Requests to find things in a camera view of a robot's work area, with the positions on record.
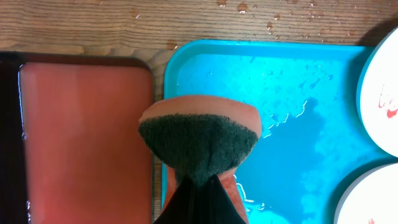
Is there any black red-lined tray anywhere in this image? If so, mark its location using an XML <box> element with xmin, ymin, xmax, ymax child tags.
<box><xmin>1</xmin><ymin>52</ymin><xmax>154</xmax><ymax>223</ymax></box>

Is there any light blue plate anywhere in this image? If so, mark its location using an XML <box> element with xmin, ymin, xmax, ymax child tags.
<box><xmin>356</xmin><ymin>29</ymin><xmax>397</xmax><ymax>157</ymax></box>

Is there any green and orange sponge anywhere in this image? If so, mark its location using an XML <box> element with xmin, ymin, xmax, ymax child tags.
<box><xmin>138</xmin><ymin>95</ymin><xmax>262</xmax><ymax>223</ymax></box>

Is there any white plate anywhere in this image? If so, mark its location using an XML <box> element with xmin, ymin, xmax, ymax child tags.
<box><xmin>333</xmin><ymin>163</ymin><xmax>397</xmax><ymax>224</ymax></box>

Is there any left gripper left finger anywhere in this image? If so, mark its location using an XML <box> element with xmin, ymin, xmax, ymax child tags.
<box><xmin>154</xmin><ymin>177</ymin><xmax>197</xmax><ymax>224</ymax></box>

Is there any teal plastic tray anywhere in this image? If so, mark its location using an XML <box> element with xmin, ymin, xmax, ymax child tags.
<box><xmin>164</xmin><ymin>40</ymin><xmax>396</xmax><ymax>223</ymax></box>

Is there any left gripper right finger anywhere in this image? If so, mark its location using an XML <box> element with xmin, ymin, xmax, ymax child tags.
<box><xmin>198</xmin><ymin>175</ymin><xmax>245</xmax><ymax>224</ymax></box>

